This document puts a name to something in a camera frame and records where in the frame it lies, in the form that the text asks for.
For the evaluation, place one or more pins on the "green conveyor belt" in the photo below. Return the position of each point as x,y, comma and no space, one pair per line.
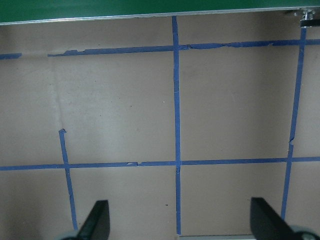
125,7

